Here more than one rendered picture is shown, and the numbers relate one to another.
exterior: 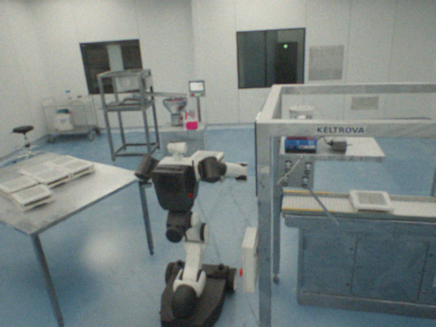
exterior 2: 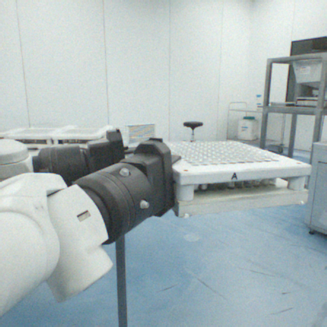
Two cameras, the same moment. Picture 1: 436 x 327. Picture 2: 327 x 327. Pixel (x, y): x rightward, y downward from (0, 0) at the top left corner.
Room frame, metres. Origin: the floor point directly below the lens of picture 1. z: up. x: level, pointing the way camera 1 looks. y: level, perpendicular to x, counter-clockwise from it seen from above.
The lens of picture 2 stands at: (2.22, -0.30, 1.16)
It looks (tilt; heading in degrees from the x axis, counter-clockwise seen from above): 14 degrees down; 51
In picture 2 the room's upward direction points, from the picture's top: straight up
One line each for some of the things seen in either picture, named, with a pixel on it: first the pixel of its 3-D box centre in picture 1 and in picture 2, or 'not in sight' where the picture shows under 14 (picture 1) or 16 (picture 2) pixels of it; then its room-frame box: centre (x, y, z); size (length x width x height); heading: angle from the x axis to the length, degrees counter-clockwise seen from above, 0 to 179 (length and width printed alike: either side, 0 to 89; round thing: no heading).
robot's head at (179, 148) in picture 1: (178, 149); not in sight; (2.06, 0.24, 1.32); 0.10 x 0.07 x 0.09; 77
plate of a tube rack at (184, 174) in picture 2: (206, 157); (214, 158); (2.68, 0.09, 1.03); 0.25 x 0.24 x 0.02; 69
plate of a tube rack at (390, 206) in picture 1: (370, 199); not in sight; (2.01, -1.02, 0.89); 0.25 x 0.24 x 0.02; 166
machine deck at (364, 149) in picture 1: (328, 148); not in sight; (2.10, -0.73, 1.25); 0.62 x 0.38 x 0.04; 76
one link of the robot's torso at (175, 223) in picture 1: (180, 220); not in sight; (1.97, 0.27, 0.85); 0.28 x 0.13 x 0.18; 167
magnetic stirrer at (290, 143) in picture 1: (300, 140); not in sight; (2.09, -0.54, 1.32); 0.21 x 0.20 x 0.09; 166
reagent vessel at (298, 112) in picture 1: (300, 119); not in sight; (2.10, -0.55, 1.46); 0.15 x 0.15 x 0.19
